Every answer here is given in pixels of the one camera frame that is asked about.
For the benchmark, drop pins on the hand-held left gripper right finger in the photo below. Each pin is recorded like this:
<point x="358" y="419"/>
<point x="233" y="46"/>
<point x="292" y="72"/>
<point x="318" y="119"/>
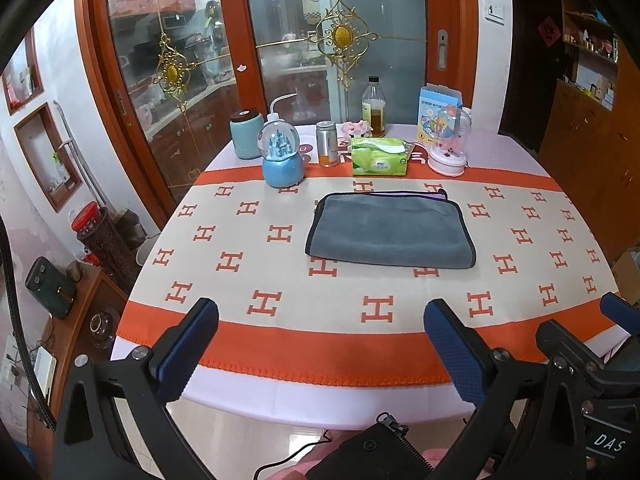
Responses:
<point x="457" y="355"/>

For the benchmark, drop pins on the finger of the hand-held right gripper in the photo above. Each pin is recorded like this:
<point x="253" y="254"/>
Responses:
<point x="621" y="310"/>
<point x="570" y="340"/>

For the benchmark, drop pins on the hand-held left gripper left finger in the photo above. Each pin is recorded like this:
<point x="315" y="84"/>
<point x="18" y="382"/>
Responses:
<point x="182" y="355"/>

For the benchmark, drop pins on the grey towel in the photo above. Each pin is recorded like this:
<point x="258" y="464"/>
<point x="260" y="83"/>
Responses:
<point x="390" y="232"/>

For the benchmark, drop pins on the cardboard box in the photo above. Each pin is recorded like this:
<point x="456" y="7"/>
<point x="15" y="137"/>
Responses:
<point x="629" y="271"/>

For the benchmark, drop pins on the glass bowl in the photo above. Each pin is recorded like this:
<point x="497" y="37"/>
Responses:
<point x="101" y="327"/>

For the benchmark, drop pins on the wooden side cabinet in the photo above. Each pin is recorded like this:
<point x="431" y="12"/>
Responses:
<point x="75" y="340"/>

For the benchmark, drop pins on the orange beige patterned table cover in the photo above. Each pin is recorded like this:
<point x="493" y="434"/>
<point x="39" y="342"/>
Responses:
<point x="250" y="260"/>

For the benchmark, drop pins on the dark carved stand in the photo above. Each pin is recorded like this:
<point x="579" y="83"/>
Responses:
<point x="111" y="256"/>

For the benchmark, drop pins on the white small device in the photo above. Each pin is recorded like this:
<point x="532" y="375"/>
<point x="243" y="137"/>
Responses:
<point x="45" y="371"/>

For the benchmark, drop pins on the dark green appliance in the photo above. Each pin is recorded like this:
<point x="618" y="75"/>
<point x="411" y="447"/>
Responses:
<point x="49" y="286"/>

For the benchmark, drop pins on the jar with red lid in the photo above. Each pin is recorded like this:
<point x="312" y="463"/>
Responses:
<point x="85" y="220"/>

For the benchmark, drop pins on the wooden shelf cabinet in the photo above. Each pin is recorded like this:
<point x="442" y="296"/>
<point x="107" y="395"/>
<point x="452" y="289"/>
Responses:
<point x="590" y="135"/>

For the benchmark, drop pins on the pink white dome toy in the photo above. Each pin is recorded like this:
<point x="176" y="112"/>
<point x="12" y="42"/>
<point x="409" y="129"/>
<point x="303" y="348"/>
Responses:
<point x="450" y="155"/>

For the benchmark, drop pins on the green tissue pack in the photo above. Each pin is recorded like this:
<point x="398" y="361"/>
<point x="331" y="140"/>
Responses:
<point x="380" y="160"/>

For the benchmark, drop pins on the blue castle snow globe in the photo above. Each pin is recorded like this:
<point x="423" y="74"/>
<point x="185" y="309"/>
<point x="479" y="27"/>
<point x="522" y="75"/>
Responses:
<point x="282" y="165"/>

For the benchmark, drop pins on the teal canister with brown lid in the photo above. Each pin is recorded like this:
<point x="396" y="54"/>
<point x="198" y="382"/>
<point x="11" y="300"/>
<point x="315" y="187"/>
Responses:
<point x="245" y="135"/>

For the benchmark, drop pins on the blue white cartoon carton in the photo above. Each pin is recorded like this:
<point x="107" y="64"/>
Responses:
<point x="432" y="110"/>

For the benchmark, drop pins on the silver metal can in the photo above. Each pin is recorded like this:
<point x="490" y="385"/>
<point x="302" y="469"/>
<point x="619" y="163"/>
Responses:
<point x="327" y="145"/>

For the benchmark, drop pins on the pink small ornament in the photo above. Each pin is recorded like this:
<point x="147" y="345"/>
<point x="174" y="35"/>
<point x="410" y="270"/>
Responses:
<point x="357" y="129"/>

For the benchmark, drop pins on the clear bottle with yellow oil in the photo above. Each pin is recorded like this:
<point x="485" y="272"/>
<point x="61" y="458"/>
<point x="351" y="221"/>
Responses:
<point x="375" y="115"/>

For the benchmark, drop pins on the white gooseneck tube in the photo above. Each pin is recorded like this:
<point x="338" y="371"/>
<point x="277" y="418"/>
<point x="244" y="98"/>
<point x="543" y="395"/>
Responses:
<point x="279" y="102"/>

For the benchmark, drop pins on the wooden framed glass sliding door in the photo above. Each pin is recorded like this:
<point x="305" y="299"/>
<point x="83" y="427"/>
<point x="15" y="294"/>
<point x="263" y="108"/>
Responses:
<point x="390" y="35"/>
<point x="150" y="85"/>

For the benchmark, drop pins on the gold door ornament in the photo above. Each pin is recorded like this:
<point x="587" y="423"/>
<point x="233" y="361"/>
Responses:
<point x="172" y="71"/>
<point x="342" y="35"/>

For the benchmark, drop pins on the wooden framed wall niche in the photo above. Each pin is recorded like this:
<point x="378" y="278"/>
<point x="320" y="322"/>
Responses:
<point x="22" y="72"/>
<point x="47" y="156"/>

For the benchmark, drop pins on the red paper wall decoration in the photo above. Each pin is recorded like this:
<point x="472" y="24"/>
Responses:
<point x="550" y="31"/>

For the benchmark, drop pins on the white wall switch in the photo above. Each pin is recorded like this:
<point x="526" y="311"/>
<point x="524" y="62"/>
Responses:
<point x="495" y="10"/>

